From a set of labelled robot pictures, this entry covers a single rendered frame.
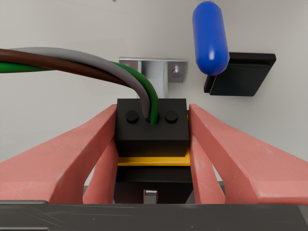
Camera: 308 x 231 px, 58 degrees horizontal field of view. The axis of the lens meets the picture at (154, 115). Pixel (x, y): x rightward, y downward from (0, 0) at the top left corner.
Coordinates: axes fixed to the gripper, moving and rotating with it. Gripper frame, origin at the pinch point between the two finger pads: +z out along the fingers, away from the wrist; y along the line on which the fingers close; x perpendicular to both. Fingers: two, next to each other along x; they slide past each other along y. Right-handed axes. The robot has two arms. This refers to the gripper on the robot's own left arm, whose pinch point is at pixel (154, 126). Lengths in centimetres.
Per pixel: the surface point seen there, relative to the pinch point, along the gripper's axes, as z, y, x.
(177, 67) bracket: 7.7, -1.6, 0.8
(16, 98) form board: 9.8, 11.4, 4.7
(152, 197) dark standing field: 77, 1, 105
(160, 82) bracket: 7.9, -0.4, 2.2
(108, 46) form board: 7.3, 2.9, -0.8
